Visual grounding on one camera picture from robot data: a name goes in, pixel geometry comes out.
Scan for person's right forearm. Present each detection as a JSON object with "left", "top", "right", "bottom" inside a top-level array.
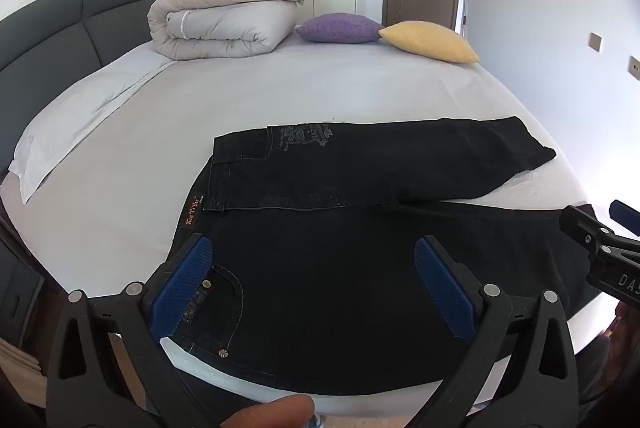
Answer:
[{"left": 602, "top": 298, "right": 640, "bottom": 389}]

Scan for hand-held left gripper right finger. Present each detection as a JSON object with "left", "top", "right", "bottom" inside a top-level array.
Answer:
[{"left": 412, "top": 235, "right": 581, "bottom": 428}]

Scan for purple cushion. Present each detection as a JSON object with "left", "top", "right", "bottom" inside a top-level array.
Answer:
[{"left": 295, "top": 12, "right": 385, "bottom": 44}]

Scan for white pillow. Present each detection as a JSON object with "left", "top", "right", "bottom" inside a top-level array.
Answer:
[{"left": 9, "top": 58, "right": 178, "bottom": 205}]

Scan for black denim pants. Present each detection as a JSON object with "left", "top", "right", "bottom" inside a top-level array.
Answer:
[{"left": 170, "top": 115, "right": 603, "bottom": 396}]

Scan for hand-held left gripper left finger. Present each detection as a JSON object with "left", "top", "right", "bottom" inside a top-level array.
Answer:
[{"left": 45, "top": 233, "right": 226, "bottom": 428}]

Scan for person's left hand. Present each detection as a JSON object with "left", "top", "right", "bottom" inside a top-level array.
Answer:
[{"left": 220, "top": 395, "right": 316, "bottom": 428}]

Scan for dark grey upholstered headboard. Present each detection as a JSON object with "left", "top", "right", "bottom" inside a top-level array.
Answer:
[{"left": 0, "top": 0, "right": 181, "bottom": 189}]

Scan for person's dark clothing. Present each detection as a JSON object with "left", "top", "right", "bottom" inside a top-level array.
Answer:
[{"left": 575, "top": 337, "right": 617, "bottom": 405}]

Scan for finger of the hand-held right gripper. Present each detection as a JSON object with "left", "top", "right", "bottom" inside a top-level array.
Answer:
[
  {"left": 609, "top": 200, "right": 640, "bottom": 239},
  {"left": 559, "top": 204, "right": 618, "bottom": 259}
]

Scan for bed with white sheet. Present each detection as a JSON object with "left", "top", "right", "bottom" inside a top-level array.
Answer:
[{"left": 0, "top": 35, "right": 591, "bottom": 419}]

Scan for folded beige duvet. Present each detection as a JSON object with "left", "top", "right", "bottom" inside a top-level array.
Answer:
[{"left": 146, "top": 0, "right": 305, "bottom": 61}]

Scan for dark nightstand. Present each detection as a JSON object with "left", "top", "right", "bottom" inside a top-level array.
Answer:
[{"left": 0, "top": 228, "right": 46, "bottom": 359}]

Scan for yellow cushion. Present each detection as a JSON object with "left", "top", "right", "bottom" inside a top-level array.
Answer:
[{"left": 378, "top": 20, "right": 481, "bottom": 64}]

